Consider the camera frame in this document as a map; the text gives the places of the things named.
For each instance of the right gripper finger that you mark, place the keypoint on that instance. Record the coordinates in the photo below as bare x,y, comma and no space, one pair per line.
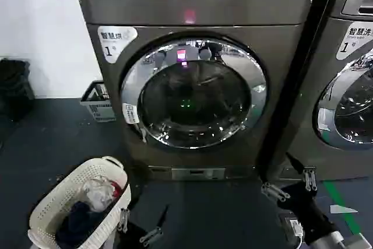
275,192
309,179

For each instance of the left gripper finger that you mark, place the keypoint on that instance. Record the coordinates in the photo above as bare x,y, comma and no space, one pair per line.
154,231
123,220

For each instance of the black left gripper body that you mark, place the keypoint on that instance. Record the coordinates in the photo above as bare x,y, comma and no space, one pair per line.
135,237

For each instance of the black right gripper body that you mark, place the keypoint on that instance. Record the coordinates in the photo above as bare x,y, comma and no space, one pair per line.
309,208

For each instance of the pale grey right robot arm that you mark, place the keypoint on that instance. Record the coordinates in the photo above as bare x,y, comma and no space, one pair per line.
349,241

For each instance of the red cloth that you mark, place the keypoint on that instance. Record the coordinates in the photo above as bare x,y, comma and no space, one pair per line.
118,189

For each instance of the green floor tape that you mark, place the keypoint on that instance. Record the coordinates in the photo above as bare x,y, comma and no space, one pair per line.
341,208

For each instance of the white paper scrap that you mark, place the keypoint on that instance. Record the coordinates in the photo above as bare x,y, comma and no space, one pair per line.
342,209

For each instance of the white grey crumpled cloth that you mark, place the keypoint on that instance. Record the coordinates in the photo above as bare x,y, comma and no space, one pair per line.
97,195

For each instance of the dark blue garment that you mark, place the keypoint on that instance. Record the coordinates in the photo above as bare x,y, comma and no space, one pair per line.
78,222

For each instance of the white perforated laundry basket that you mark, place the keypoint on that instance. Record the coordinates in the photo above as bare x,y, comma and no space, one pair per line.
73,182

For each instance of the round glass washer door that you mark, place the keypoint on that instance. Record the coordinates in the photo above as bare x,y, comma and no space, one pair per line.
349,106

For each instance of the grey plastic basket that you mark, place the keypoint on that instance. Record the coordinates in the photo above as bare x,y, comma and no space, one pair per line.
100,110

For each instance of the grey washer with control panel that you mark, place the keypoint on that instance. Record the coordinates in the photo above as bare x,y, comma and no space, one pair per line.
326,36

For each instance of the round glass dryer door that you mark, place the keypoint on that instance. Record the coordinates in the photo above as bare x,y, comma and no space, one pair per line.
151,65

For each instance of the black bag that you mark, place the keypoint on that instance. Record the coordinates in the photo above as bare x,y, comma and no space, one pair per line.
14,85

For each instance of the grey dryer with number sticker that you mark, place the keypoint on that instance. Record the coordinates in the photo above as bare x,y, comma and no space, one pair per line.
204,4

